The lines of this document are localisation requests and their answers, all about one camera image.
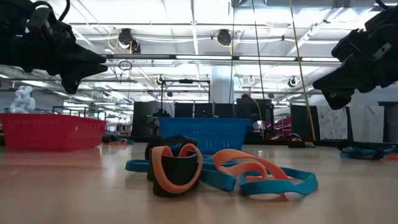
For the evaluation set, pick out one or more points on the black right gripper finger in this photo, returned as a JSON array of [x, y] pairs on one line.
[[335, 82], [337, 99]]

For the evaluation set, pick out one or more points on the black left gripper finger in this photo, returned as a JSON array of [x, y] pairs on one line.
[[70, 82], [91, 63]]

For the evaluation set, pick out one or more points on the black wide rubber band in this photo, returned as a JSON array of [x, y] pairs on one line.
[[177, 171], [367, 155], [297, 145], [169, 140]]

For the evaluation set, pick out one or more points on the white patterned cloth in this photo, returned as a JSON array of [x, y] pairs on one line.
[[332, 123]]

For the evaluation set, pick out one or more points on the plain white cloth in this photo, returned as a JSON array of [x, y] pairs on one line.
[[367, 124]]

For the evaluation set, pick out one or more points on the white robot figure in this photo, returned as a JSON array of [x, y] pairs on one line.
[[23, 101]]

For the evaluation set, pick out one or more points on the red plastic basket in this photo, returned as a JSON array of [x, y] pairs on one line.
[[53, 133]]

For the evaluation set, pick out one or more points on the red metal rack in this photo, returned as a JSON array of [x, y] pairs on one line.
[[283, 124]]

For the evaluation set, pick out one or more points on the white building column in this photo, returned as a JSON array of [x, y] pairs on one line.
[[220, 84]]

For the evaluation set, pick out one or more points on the blue plastic basket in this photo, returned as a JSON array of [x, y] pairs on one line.
[[217, 133]]

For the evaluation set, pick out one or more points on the black metal gantry frame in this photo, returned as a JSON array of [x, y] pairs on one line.
[[186, 81]]

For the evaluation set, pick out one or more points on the long ceiling light rail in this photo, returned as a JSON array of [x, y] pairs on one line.
[[202, 57]]

